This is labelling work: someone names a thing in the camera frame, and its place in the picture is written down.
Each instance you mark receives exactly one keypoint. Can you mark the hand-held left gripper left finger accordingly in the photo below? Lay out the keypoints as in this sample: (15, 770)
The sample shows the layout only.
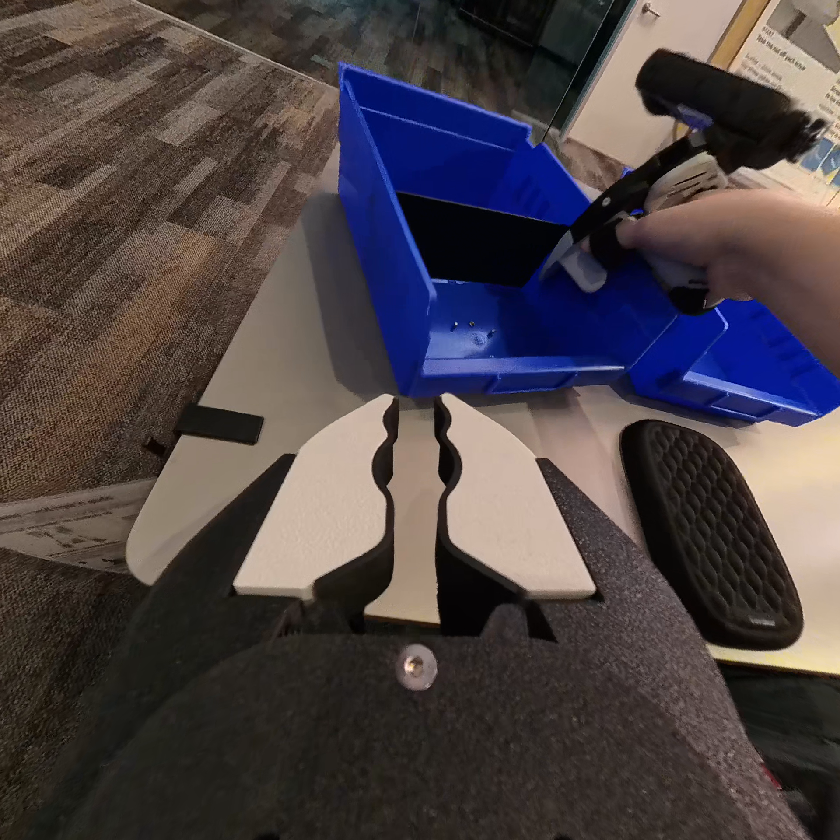
(321, 512)

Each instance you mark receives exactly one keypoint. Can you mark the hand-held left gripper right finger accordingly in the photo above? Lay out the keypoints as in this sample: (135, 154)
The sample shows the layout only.
(512, 518)

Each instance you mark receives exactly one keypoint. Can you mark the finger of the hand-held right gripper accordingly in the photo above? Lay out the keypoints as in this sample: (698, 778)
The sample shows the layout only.
(590, 275)
(558, 259)

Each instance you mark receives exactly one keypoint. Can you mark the black bin divider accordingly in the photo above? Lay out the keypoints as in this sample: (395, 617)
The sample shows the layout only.
(472, 243)

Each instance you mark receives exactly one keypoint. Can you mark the blue plastic bin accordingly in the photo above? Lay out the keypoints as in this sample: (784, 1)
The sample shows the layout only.
(394, 197)
(754, 374)

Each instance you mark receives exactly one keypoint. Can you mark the person's right hand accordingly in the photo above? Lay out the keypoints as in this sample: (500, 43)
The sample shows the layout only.
(709, 229)

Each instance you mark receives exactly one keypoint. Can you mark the instruction sign on white stand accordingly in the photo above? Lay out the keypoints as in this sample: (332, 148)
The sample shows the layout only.
(807, 33)

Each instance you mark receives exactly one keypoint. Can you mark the white door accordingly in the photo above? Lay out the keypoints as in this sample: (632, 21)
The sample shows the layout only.
(604, 111)

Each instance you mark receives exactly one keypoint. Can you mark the black rectangular plate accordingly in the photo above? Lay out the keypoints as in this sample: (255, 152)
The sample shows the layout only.
(220, 425)

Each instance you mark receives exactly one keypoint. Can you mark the black padded wrist rest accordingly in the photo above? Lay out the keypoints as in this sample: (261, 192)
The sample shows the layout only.
(709, 525)

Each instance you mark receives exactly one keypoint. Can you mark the printed paper sheet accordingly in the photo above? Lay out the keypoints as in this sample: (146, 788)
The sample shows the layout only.
(65, 525)

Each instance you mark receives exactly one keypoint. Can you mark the person's black clothing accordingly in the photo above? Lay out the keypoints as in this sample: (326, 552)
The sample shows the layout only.
(800, 722)

